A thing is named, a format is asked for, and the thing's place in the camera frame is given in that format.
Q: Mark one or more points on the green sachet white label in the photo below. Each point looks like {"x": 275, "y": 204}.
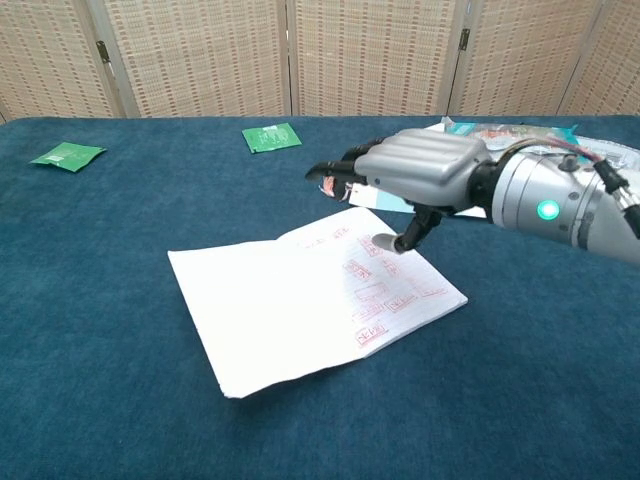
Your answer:
{"x": 67, "y": 156}

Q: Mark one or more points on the silver snack bag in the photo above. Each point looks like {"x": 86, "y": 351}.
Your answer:
{"x": 625, "y": 152}

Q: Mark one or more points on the dark blue table cloth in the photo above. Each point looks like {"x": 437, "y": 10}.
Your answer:
{"x": 125, "y": 300}

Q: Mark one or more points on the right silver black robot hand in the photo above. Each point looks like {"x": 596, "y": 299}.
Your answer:
{"x": 425, "y": 165}

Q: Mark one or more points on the green sachet white figure print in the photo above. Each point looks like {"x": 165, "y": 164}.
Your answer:
{"x": 270, "y": 137}

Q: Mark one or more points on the orange and white notebook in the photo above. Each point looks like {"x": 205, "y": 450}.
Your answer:
{"x": 275, "y": 310}

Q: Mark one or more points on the blue white bookmark pink tassel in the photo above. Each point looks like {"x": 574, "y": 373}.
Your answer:
{"x": 367, "y": 197}

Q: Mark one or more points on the teal snack bag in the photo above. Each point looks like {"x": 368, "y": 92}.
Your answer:
{"x": 500, "y": 131}

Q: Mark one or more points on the woven folding screen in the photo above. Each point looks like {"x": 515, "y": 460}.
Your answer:
{"x": 200, "y": 55}

